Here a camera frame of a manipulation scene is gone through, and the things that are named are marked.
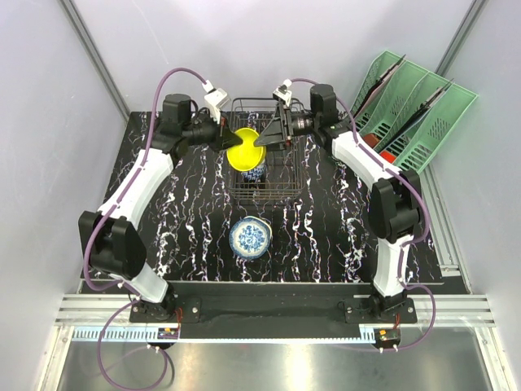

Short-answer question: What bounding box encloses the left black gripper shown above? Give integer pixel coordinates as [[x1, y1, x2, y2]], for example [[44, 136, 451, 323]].
[[182, 108, 243, 154]]

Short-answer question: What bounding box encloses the red block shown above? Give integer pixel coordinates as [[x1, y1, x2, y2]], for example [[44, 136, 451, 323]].
[[379, 151, 396, 164]]

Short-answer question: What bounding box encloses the brown block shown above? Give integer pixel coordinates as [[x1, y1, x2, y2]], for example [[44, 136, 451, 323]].
[[363, 133, 380, 148]]

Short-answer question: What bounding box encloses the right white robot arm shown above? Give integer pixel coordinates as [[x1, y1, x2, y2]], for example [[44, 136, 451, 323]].
[[254, 80, 427, 323]]

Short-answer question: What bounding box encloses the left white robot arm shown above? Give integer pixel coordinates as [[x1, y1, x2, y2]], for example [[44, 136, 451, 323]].
[[78, 88, 242, 323]]

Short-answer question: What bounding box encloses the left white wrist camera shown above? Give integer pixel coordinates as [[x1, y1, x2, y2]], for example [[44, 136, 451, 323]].
[[202, 80, 230, 123]]

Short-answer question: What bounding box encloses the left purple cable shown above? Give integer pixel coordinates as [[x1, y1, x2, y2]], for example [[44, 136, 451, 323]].
[[83, 67, 212, 388]]

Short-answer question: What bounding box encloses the yellow green bowl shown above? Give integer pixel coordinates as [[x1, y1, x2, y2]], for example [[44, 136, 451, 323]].
[[226, 127, 266, 172]]

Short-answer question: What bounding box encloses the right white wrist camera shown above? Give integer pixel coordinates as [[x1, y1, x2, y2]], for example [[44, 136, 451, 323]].
[[273, 79, 292, 108]]

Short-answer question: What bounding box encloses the green file organizer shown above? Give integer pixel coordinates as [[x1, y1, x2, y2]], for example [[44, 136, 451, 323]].
[[352, 51, 477, 173]]

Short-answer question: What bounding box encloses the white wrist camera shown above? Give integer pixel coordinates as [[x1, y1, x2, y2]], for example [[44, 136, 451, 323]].
[[202, 80, 230, 123], [273, 79, 292, 108]]

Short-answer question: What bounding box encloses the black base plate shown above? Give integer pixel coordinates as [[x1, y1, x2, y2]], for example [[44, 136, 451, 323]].
[[129, 282, 418, 340]]

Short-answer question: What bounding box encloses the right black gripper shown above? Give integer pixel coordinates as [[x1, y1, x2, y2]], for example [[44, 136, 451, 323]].
[[254, 103, 319, 154]]

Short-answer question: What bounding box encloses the wire dish rack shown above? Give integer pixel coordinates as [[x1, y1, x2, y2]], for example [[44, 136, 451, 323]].
[[223, 98, 307, 205]]

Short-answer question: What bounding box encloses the red patterned bowl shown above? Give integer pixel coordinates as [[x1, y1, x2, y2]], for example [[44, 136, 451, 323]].
[[241, 161, 266, 183]]

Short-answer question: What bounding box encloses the blue white patterned bowl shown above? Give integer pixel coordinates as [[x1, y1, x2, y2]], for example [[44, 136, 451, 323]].
[[229, 216, 273, 260]]

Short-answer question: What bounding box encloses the black folder in organizer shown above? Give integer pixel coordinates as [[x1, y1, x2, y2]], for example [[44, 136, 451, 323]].
[[354, 55, 405, 118]]

